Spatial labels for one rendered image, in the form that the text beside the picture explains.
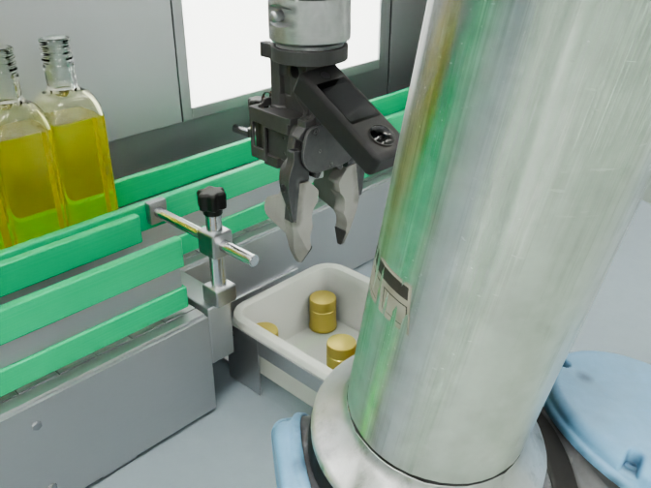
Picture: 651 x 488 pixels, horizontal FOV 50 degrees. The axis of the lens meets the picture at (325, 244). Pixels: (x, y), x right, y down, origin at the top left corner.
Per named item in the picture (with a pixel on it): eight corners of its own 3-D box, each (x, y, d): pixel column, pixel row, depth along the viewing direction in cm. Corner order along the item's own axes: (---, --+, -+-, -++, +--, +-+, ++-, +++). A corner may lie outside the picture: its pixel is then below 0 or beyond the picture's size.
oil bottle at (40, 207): (61, 275, 79) (22, 87, 69) (86, 293, 75) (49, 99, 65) (12, 294, 75) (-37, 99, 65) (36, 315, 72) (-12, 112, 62)
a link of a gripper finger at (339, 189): (329, 216, 79) (315, 145, 74) (367, 232, 76) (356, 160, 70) (309, 229, 78) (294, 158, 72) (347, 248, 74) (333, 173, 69)
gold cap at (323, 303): (340, 331, 88) (340, 301, 86) (313, 336, 87) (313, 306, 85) (331, 316, 91) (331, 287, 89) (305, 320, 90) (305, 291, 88)
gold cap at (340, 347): (362, 373, 81) (363, 342, 79) (341, 386, 79) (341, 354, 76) (341, 359, 83) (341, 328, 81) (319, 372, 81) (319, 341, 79)
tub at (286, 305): (327, 313, 94) (327, 257, 90) (467, 387, 81) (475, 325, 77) (227, 372, 83) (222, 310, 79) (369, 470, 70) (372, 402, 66)
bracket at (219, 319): (187, 317, 83) (181, 265, 80) (238, 350, 77) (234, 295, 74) (162, 328, 81) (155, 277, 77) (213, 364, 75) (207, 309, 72)
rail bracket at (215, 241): (171, 259, 81) (159, 158, 75) (269, 316, 70) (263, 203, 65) (149, 269, 79) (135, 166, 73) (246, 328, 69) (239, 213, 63)
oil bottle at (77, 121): (105, 256, 83) (75, 76, 73) (131, 273, 79) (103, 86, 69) (60, 273, 79) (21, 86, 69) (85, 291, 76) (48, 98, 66)
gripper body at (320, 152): (305, 145, 75) (303, 30, 70) (362, 167, 70) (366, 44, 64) (249, 163, 71) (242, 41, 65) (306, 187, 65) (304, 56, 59)
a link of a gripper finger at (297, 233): (271, 245, 74) (284, 162, 72) (309, 265, 71) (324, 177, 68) (249, 249, 72) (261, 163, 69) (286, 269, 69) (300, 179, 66)
